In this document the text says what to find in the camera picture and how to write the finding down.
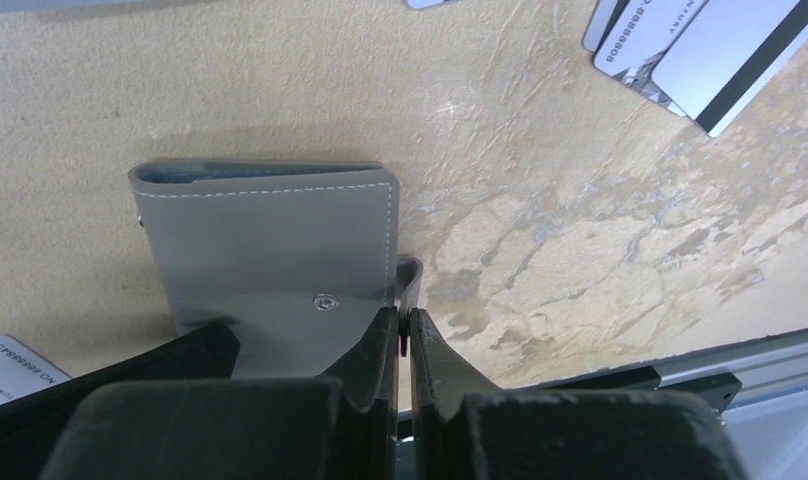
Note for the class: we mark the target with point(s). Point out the silver white credit card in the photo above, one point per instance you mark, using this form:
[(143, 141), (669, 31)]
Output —
[(638, 41)]

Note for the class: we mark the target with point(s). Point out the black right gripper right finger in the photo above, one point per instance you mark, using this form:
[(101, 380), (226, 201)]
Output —
[(621, 426)]

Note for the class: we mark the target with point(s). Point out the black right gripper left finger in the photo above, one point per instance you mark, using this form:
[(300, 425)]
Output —
[(340, 424)]

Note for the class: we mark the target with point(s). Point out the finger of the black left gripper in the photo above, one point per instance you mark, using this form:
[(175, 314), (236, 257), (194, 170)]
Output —
[(30, 426)]

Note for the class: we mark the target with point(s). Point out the aluminium frame rail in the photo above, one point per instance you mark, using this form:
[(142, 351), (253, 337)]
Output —
[(767, 419)]

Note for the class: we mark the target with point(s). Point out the single silver credit card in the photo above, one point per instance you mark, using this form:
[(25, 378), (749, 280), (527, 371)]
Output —
[(23, 371)]

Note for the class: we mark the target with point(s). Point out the grey card holder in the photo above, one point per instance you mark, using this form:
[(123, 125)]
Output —
[(297, 256)]

